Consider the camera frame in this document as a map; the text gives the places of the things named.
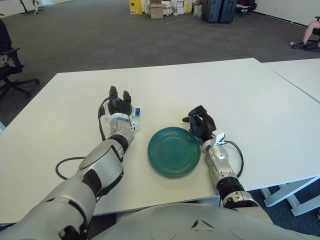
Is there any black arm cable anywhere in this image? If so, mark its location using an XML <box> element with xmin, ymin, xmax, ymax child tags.
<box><xmin>55</xmin><ymin>96</ymin><xmax>118</xmax><ymax>198</ymax></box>
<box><xmin>223</xmin><ymin>140</ymin><xmax>245</xmax><ymax>180</ymax></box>

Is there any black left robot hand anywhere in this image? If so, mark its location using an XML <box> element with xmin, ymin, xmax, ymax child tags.
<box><xmin>106</xmin><ymin>85</ymin><xmax>135</xmax><ymax>118</ymax></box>

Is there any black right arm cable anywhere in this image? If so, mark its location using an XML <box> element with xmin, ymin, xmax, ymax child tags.
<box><xmin>223</xmin><ymin>140</ymin><xmax>245</xmax><ymax>180</ymax></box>

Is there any person in black top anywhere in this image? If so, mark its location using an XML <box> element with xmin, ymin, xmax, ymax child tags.
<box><xmin>0</xmin><ymin>17</ymin><xmax>13</xmax><ymax>68</ymax></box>

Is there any black office chair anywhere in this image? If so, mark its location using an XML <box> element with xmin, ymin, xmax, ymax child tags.
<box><xmin>0</xmin><ymin>46</ymin><xmax>41</xmax><ymax>100</ymax></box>

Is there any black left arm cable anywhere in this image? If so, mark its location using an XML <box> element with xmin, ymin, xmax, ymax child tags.
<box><xmin>55</xmin><ymin>96</ymin><xmax>118</xmax><ymax>198</ymax></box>

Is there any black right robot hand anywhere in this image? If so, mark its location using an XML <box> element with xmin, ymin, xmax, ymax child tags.
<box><xmin>181</xmin><ymin>104</ymin><xmax>218</xmax><ymax>145</ymax></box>

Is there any black and red chair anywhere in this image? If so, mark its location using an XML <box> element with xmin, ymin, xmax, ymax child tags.
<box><xmin>236</xmin><ymin>0</ymin><xmax>258</xmax><ymax>18</ymax></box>

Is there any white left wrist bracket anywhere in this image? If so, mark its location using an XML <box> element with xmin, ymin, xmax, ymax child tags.
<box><xmin>107</xmin><ymin>112</ymin><xmax>141</xmax><ymax>131</ymax></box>

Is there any seated person in shorts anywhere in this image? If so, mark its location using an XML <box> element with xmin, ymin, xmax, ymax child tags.
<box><xmin>292</xmin><ymin>20</ymin><xmax>320</xmax><ymax>50</ymax></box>

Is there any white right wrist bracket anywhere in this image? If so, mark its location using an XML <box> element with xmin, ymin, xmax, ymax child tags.
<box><xmin>213</xmin><ymin>132</ymin><xmax>226</xmax><ymax>146</ymax></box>

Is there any dark blue suitcase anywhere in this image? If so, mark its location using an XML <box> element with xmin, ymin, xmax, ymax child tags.
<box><xmin>201</xmin><ymin>0</ymin><xmax>222</xmax><ymax>24</ymax></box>

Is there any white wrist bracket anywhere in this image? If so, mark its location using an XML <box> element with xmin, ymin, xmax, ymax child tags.
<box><xmin>213</xmin><ymin>132</ymin><xmax>226</xmax><ymax>146</ymax></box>
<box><xmin>107</xmin><ymin>112</ymin><xmax>141</xmax><ymax>131</ymax></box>

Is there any white metal floor frame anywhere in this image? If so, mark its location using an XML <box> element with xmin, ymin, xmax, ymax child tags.
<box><xmin>19</xmin><ymin>0</ymin><xmax>46</xmax><ymax>15</ymax></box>

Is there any grey robot torso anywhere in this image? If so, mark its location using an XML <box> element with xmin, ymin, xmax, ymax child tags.
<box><xmin>92</xmin><ymin>202</ymin><xmax>320</xmax><ymax>240</ymax></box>

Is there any brown cardboard box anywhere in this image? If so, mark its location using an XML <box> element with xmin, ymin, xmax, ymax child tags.
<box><xmin>149</xmin><ymin>2</ymin><xmax>165</xmax><ymax>20</ymax></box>

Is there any white table leg frame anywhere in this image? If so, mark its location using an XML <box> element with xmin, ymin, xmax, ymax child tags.
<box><xmin>259</xmin><ymin>177</ymin><xmax>320</xmax><ymax>217</ymax></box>

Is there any white plastic bag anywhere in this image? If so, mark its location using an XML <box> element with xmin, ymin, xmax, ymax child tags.
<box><xmin>192</xmin><ymin>4</ymin><xmax>203</xmax><ymax>18</ymax></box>

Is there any stack of white boxes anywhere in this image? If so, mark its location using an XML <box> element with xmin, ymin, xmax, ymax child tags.
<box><xmin>163</xmin><ymin>0</ymin><xmax>195</xmax><ymax>16</ymax></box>

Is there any green round plate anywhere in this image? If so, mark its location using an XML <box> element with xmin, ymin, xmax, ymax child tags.
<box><xmin>147</xmin><ymin>126</ymin><xmax>202</xmax><ymax>179</ymax></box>

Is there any yellow box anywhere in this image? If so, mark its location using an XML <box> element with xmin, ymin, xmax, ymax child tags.
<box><xmin>128</xmin><ymin>0</ymin><xmax>143</xmax><ymax>15</ymax></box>

